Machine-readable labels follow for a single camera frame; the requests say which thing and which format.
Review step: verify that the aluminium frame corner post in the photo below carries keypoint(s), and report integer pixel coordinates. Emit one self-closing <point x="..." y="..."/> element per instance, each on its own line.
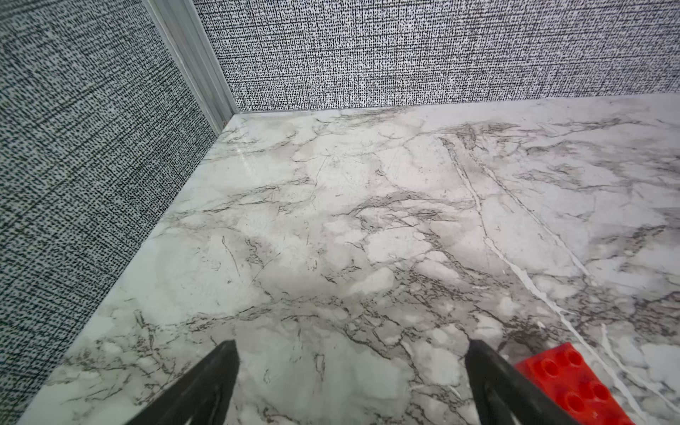
<point x="183" y="33"/>

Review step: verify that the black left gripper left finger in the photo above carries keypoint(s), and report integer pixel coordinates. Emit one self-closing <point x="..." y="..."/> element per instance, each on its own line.
<point x="201" y="396"/>

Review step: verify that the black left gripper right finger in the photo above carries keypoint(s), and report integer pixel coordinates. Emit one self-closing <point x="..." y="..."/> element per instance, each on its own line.
<point x="503" y="395"/>

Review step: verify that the red lego brick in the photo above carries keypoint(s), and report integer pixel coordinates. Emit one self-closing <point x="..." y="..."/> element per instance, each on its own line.
<point x="563" y="375"/>

